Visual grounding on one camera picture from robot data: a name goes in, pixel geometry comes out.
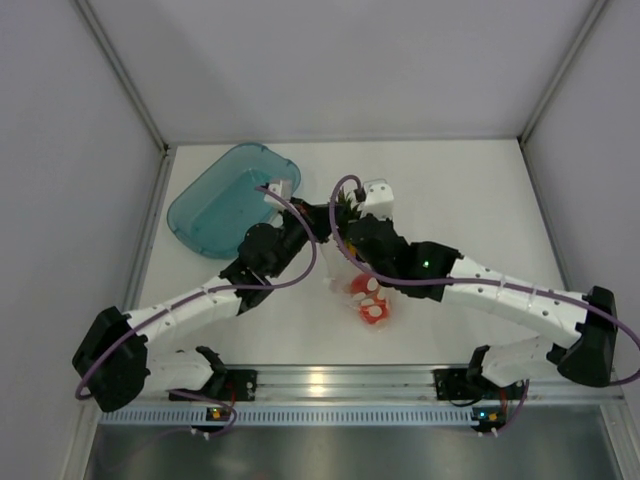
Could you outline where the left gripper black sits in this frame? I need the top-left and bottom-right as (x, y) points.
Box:
(268, 197), (344, 279)

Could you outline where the clear zip top bag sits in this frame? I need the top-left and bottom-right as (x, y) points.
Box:
(320, 242), (395, 330)

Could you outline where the fake pineapple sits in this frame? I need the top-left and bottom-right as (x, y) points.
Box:
(328, 187), (363, 262)

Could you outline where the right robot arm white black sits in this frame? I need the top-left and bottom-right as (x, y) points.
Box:
(339, 215), (618, 397)

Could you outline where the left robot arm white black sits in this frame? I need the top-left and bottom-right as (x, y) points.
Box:
(72, 198), (331, 413)

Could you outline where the teal plastic bin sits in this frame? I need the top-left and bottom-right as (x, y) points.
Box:
(166, 143), (301, 260)

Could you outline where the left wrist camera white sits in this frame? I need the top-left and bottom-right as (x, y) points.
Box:
(261, 179), (293, 211)

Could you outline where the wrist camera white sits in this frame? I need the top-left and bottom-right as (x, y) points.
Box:
(261, 179), (293, 211)
(354, 179), (394, 220)

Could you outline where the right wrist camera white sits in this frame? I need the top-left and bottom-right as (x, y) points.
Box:
(354, 179), (394, 220)

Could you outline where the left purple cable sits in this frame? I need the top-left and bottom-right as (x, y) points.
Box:
(74, 184), (321, 441)

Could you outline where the purple cable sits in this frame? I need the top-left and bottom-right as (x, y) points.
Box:
(329, 174), (640, 436)
(74, 184), (321, 441)

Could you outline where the aluminium mounting rail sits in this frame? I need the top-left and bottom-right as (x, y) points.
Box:
(124, 363), (624, 402)

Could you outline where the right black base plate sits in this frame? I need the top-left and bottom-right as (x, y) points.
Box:
(433, 368), (499, 403)

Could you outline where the white slotted cable duct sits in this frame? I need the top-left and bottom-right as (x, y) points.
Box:
(99, 404), (485, 427)

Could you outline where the left aluminium frame post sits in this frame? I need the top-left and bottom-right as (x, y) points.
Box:
(71, 0), (169, 153)

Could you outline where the aluminium frame post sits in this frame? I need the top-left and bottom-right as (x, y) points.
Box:
(518, 0), (611, 147)
(71, 0), (169, 153)

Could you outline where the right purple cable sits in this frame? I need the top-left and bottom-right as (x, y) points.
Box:
(329, 174), (640, 436)

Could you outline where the right aluminium frame post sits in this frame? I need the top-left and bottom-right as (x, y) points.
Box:
(518, 0), (611, 147)

